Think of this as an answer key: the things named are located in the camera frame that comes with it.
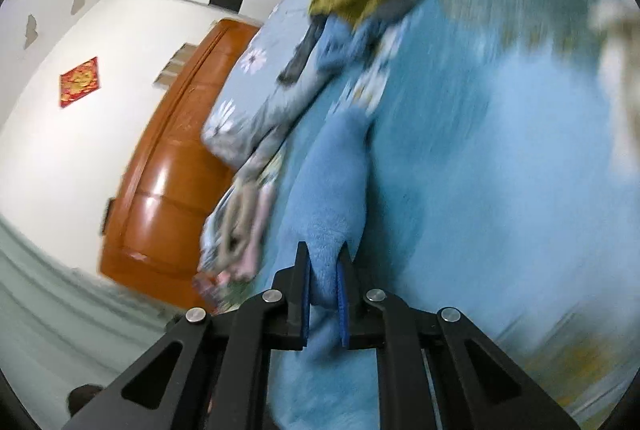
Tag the small grey garment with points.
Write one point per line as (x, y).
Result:
(300, 54)

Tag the wall switch panel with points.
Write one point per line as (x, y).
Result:
(172, 64)

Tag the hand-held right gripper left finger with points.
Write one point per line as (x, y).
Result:
(304, 310)

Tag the teal floral blanket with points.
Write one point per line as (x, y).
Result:
(500, 159)

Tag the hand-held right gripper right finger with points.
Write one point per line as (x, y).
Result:
(342, 305)

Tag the red wall decoration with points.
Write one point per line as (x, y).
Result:
(79, 82)

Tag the blue sweater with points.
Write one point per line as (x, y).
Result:
(330, 190)

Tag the wooden headboard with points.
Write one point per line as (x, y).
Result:
(165, 185)

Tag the grey-blue floral quilt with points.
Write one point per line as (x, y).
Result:
(240, 109)

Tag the pale green curtain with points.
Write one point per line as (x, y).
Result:
(50, 300)

